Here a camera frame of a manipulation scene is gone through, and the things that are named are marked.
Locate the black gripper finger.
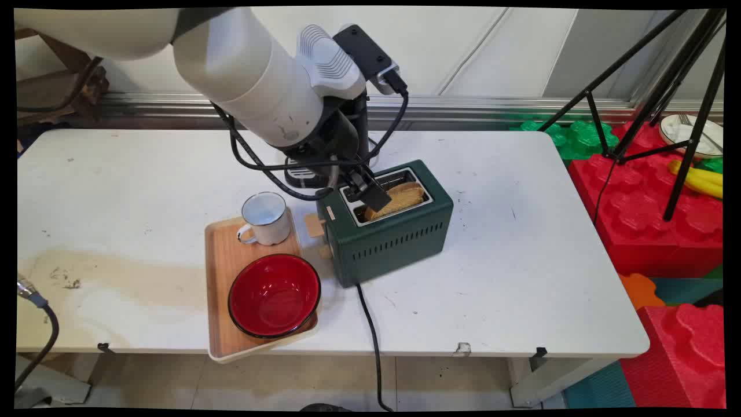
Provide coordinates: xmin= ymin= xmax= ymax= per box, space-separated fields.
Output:
xmin=346 ymin=174 xmax=371 ymax=208
xmin=354 ymin=166 xmax=392 ymax=213

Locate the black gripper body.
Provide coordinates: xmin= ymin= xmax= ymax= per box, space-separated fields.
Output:
xmin=301 ymin=96 xmax=368 ymax=176

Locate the toasted bread slice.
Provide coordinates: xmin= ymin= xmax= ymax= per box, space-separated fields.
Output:
xmin=364 ymin=182 xmax=426 ymax=221

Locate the dark green toaster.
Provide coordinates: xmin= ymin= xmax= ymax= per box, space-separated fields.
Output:
xmin=316 ymin=159 xmax=454 ymax=289

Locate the white enamel mug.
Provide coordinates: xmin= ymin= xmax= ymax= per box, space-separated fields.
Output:
xmin=236 ymin=192 xmax=292 ymax=247

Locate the red bowl with black rim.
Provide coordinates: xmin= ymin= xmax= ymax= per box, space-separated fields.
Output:
xmin=228 ymin=254 xmax=322 ymax=340

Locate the wooden serving tray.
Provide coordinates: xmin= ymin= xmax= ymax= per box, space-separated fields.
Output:
xmin=204 ymin=215 xmax=320 ymax=364

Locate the green foam block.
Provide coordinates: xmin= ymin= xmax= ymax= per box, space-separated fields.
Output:
xmin=509 ymin=120 xmax=621 ymax=160

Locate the large red foam block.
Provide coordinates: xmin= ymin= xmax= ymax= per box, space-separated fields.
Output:
xmin=567 ymin=120 xmax=724 ymax=279
xmin=619 ymin=303 xmax=727 ymax=409

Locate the orange foam piece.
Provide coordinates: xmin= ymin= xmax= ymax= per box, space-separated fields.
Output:
xmin=618 ymin=273 xmax=667 ymax=311

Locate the white plate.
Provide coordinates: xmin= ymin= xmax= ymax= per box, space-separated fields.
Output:
xmin=659 ymin=114 xmax=724 ymax=159

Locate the silver fork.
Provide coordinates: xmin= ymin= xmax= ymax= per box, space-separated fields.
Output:
xmin=678 ymin=114 xmax=724 ymax=152

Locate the yellow banana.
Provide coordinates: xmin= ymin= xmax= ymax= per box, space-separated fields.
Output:
xmin=668 ymin=160 xmax=724 ymax=200

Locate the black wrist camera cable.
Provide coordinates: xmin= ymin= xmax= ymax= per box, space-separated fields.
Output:
xmin=211 ymin=87 xmax=409 ymax=202

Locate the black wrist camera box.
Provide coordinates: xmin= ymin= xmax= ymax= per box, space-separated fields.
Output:
xmin=333 ymin=24 xmax=409 ymax=96

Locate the black toaster power cord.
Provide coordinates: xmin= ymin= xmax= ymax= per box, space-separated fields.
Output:
xmin=355 ymin=282 xmax=395 ymax=412

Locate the white table leg frame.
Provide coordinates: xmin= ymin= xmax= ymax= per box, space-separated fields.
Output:
xmin=508 ymin=354 xmax=617 ymax=409

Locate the black camera tripod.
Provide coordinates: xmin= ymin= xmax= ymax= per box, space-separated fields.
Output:
xmin=538 ymin=8 xmax=727 ymax=222

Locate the black cable with metal plug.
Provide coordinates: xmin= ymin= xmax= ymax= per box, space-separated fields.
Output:
xmin=16 ymin=275 xmax=60 ymax=392

